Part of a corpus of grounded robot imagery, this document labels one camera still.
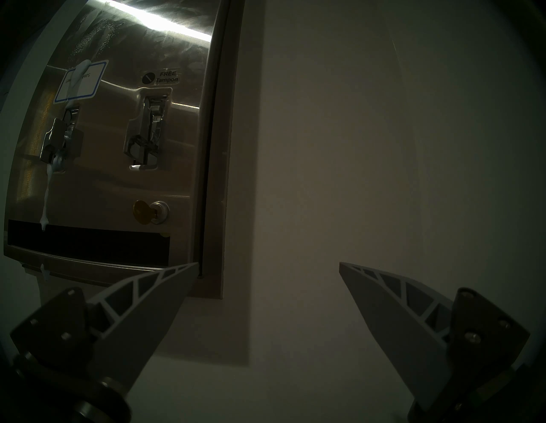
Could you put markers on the stainless steel wall dispenser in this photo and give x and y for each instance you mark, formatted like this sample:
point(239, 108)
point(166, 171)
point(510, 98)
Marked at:
point(111, 187)

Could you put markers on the brass key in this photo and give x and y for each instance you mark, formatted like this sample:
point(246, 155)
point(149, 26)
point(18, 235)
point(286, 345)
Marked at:
point(141, 212)

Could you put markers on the free tampon sticker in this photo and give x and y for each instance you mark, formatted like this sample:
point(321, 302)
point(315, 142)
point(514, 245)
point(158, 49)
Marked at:
point(164, 77)

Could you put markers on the metal dispenser lever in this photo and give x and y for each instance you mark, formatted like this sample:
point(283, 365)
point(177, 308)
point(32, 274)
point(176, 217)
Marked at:
point(55, 140)
point(147, 136)

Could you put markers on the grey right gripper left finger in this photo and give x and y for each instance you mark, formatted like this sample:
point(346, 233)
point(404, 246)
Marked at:
point(140, 324)

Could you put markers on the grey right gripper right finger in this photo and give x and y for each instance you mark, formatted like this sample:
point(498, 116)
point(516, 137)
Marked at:
point(405, 332)

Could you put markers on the white blue-bordered label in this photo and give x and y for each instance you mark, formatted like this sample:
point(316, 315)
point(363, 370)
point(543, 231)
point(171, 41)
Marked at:
point(91, 83)

